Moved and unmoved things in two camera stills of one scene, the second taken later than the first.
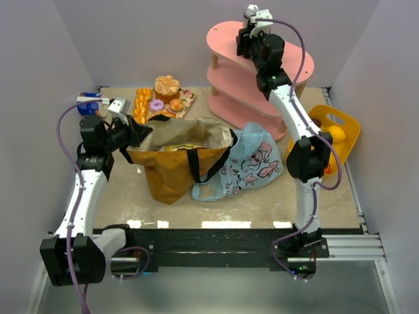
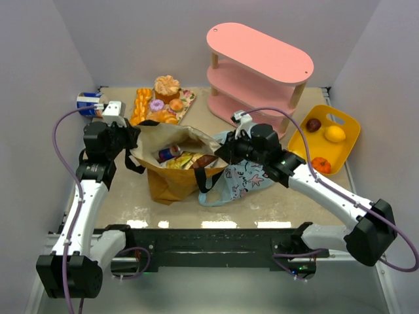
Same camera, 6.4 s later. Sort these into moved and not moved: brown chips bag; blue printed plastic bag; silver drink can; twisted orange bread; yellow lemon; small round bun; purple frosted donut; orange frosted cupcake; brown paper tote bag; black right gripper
Moved: brown chips bag; brown paper tote bag; silver drink can; black right gripper; blue printed plastic bag
Not moved: purple frosted donut; small round bun; yellow lemon; twisted orange bread; orange frosted cupcake
